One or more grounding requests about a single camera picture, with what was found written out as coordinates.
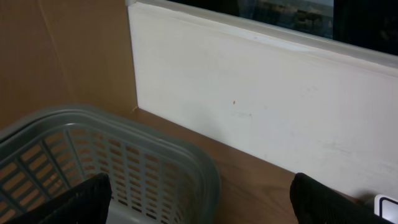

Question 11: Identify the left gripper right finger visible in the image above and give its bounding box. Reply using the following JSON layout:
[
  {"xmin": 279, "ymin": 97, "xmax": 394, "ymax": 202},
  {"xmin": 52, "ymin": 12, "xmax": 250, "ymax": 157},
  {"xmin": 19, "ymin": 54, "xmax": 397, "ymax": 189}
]
[{"xmin": 290, "ymin": 173, "xmax": 392, "ymax": 224}]

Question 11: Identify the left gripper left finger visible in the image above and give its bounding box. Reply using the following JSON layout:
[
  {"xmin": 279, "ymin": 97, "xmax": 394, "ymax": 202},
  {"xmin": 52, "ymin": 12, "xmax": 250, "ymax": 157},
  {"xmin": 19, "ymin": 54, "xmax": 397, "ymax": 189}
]
[{"xmin": 6, "ymin": 173, "xmax": 112, "ymax": 224}]

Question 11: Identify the white barcode scanner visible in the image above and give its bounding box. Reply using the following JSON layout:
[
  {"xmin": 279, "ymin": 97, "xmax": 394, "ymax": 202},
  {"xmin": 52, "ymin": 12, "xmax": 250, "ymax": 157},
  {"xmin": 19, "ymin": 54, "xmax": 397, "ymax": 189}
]
[{"xmin": 374, "ymin": 194, "xmax": 398, "ymax": 223}]

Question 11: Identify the grey plastic basket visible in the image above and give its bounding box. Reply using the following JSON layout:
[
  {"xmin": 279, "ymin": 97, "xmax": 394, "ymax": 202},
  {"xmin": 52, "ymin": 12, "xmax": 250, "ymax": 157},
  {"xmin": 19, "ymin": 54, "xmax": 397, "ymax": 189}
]
[{"xmin": 1, "ymin": 105, "xmax": 221, "ymax": 223}]

